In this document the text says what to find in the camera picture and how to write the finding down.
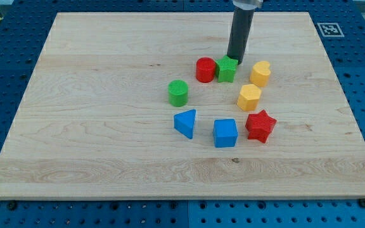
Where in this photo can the blue cube block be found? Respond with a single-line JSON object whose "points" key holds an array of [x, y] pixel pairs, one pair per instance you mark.
{"points": [[225, 133]]}

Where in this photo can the translucent white tool mount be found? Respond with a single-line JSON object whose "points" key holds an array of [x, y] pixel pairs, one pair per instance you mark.
{"points": [[248, 4]]}

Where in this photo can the blue triangle block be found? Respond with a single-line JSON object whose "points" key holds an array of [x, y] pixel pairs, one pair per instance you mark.
{"points": [[184, 123]]}

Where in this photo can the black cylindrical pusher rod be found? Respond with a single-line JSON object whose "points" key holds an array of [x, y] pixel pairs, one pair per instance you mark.
{"points": [[240, 30]]}

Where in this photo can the green star block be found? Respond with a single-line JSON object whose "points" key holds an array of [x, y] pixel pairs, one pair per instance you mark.
{"points": [[226, 69]]}

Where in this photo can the yellow hexagon block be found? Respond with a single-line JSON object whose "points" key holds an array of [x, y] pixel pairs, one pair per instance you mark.
{"points": [[249, 96]]}

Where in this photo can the green cylinder block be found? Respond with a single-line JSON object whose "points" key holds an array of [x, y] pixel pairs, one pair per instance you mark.
{"points": [[178, 93]]}

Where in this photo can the yellow heart block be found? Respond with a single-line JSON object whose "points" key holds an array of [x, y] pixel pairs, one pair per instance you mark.
{"points": [[260, 73]]}

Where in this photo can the red star block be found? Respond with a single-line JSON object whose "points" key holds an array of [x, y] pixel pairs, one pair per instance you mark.
{"points": [[260, 125]]}

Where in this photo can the red cylinder block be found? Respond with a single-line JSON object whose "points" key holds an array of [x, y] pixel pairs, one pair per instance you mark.
{"points": [[205, 69]]}

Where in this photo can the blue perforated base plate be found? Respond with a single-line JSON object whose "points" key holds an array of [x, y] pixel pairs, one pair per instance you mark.
{"points": [[23, 31]]}

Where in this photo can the light wooden board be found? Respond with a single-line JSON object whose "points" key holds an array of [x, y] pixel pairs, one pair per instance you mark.
{"points": [[95, 122]]}

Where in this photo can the white fiducial marker tag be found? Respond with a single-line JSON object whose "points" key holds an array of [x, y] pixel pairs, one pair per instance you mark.
{"points": [[330, 29]]}

